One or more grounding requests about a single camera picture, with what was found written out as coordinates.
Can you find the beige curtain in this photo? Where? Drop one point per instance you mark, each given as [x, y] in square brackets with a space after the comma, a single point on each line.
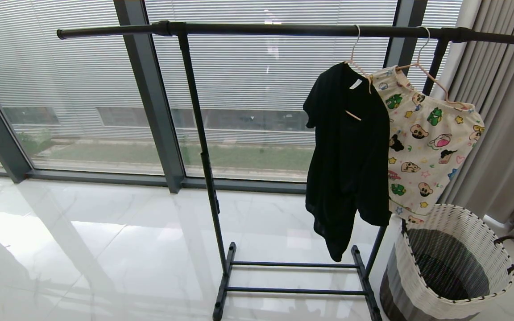
[507, 111]

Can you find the black clothes rack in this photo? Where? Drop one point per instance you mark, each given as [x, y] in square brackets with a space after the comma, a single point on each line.
[283, 30]

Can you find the black garment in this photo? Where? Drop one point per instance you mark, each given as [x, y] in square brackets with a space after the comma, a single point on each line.
[350, 156]

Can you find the white laundry basket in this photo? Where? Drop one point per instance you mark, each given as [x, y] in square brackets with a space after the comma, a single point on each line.
[453, 267]

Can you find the pink clothes hanger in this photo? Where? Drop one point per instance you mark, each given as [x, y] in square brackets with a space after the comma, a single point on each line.
[356, 44]
[423, 49]

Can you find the cream printed garment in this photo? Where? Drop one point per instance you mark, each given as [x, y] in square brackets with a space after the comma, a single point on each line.
[426, 142]

